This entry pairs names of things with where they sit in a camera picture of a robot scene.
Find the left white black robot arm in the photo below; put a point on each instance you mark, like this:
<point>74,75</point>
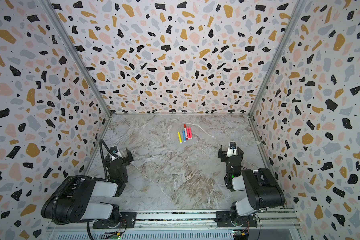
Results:
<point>71,202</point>

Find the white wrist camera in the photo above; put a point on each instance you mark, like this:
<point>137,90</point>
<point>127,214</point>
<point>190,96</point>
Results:
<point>232,150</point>
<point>115,152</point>

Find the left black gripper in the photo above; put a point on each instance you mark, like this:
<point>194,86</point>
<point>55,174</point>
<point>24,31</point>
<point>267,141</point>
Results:
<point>120,157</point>

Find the yellow highlighter pen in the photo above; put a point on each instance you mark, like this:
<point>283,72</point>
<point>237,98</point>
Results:
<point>180,137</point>

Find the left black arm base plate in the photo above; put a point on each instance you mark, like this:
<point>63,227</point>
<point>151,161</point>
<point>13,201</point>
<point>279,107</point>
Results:
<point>123,220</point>

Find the white pen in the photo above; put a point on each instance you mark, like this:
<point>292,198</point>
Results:
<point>186,134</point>

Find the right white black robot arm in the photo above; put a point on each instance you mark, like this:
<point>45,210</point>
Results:
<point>261,187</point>

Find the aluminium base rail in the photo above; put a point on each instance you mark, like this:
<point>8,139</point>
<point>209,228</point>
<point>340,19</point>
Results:
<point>273,224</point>

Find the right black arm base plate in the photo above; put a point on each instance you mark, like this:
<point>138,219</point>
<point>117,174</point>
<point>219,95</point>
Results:
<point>229,219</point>

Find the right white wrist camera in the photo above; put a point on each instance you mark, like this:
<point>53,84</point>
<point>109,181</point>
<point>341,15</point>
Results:
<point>232,150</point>

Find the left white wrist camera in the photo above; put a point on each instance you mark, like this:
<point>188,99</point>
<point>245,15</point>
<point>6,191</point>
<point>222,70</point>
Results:
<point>115,152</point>

